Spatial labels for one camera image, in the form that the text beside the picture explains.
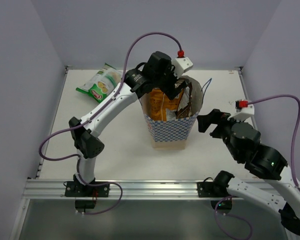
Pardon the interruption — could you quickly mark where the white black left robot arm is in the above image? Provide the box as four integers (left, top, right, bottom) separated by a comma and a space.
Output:
69, 51, 193, 197

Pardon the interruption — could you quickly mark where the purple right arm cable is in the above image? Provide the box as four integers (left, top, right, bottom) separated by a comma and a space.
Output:
247, 94, 300, 193

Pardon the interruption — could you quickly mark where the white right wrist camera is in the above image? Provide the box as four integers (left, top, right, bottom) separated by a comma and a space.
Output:
227, 99, 255, 122

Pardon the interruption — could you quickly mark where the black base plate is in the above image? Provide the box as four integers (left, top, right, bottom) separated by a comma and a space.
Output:
196, 177, 233, 214
63, 180, 110, 212

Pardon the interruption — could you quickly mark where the blue checkered paper bag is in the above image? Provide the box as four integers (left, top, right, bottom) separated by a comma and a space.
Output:
140, 76, 212, 150

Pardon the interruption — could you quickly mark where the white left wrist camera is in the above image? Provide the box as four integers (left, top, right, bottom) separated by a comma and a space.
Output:
171, 57, 194, 78

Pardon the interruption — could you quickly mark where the green Chuba chips bag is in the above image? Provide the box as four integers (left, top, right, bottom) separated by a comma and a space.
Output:
75, 63, 123, 103

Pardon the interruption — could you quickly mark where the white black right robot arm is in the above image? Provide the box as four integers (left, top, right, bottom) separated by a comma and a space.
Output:
197, 109, 300, 236

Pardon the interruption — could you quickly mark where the dark brown snack bag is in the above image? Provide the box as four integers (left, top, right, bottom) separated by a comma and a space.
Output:
175, 80, 193, 119

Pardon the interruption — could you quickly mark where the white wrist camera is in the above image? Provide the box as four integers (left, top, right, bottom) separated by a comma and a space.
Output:
227, 99, 255, 122
171, 57, 194, 78

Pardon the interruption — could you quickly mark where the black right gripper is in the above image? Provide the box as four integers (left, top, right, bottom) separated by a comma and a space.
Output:
196, 108, 247, 161

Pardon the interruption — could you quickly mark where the aluminium mounting rail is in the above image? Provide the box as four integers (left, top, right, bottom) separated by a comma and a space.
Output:
21, 178, 291, 200

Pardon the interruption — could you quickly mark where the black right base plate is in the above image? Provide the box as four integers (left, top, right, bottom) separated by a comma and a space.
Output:
196, 177, 233, 214

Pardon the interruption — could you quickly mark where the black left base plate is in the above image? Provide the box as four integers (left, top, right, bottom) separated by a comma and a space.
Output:
63, 180, 110, 212

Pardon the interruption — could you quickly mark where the yellow snack bag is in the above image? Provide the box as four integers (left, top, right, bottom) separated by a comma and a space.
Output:
149, 88, 184, 121

